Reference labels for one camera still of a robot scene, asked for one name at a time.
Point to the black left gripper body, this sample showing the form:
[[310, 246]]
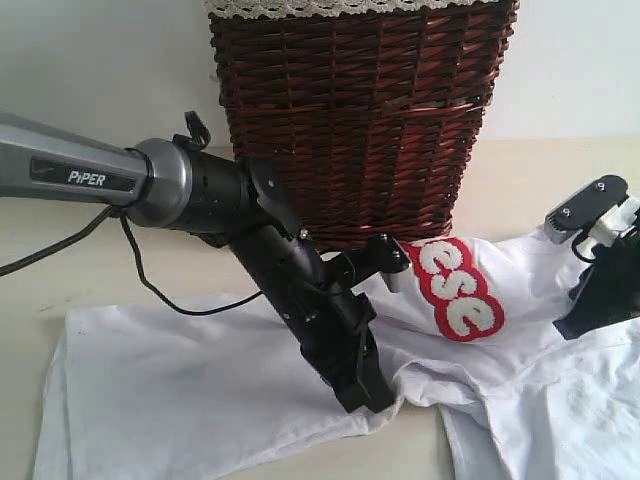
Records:
[[326, 318]]

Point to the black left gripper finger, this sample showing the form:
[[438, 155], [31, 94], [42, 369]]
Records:
[[349, 389], [377, 395]]

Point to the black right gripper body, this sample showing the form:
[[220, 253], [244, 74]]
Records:
[[607, 292]]

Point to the white t-shirt with red lettering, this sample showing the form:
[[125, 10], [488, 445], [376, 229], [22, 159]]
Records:
[[138, 392]]

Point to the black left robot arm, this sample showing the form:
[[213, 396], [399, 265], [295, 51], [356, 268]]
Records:
[[177, 185]]

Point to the dark brown wicker basket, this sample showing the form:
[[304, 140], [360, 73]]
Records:
[[370, 119]]

